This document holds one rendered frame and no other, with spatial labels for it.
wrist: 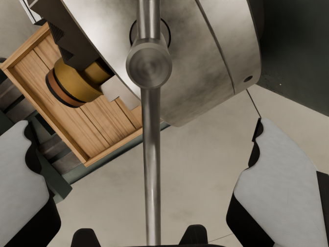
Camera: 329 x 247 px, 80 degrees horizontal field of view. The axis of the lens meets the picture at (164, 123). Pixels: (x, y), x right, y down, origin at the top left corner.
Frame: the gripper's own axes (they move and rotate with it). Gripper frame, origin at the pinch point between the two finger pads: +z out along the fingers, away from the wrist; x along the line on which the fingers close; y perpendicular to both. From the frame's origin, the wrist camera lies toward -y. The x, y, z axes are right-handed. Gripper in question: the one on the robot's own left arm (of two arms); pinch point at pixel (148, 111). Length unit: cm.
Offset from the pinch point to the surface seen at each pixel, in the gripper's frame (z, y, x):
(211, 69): 7.6, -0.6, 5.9
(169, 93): 7.4, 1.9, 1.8
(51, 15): 12.6, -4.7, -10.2
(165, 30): 6.6, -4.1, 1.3
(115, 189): 110, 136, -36
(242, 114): 112, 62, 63
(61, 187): 35, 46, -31
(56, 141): 42, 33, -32
